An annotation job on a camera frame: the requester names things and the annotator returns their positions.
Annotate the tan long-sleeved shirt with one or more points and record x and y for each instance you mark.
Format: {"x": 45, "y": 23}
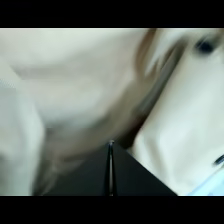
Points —
{"x": 83, "y": 83}

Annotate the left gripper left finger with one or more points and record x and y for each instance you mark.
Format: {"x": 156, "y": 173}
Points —
{"x": 90, "y": 180}

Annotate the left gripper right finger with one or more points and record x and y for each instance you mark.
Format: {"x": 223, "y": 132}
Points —
{"x": 133, "y": 181}

